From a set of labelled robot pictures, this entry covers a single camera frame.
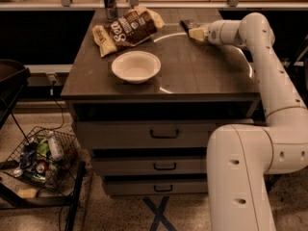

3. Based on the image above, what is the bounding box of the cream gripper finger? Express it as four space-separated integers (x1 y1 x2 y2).
189 27 209 41

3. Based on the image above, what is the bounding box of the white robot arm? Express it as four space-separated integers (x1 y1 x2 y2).
203 13 308 231

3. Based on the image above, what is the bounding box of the white paper bowl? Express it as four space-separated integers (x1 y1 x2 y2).
112 51 161 84

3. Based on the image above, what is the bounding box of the brown sea salt chip bag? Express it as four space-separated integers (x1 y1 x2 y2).
92 6 165 57

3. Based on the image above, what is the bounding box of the grey drawer cabinet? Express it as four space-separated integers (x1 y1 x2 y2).
62 9 260 185

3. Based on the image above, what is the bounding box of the blue energy drink can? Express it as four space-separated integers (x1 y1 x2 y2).
104 0 118 22

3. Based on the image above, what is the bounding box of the top grey drawer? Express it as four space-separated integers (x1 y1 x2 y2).
72 119 253 149

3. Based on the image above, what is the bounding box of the grey drawer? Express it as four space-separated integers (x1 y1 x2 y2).
91 156 206 176
103 179 208 196
72 119 253 149

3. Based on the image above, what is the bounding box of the middle grey drawer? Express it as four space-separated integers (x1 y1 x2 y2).
91 156 206 176

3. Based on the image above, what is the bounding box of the bottom grey drawer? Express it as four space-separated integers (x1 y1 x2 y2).
103 179 208 196

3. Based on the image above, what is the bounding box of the clear plastic bottle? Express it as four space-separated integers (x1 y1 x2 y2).
48 131 64 162

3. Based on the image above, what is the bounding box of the green snack bag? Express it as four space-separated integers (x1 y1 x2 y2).
36 135 51 160

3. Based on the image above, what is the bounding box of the red soda can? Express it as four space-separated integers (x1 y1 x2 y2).
36 161 49 174

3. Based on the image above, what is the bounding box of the blue snack bag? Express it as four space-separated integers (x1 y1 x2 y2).
19 140 38 169

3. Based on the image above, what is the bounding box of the yellow sponge block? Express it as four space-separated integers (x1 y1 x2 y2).
17 188 38 198

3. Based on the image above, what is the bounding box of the black power cable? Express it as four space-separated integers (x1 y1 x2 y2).
38 80 65 133

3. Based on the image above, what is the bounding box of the black cart frame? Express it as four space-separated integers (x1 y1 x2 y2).
0 60 86 231

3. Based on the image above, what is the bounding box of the black wire basket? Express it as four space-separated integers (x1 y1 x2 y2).
0 127 77 189

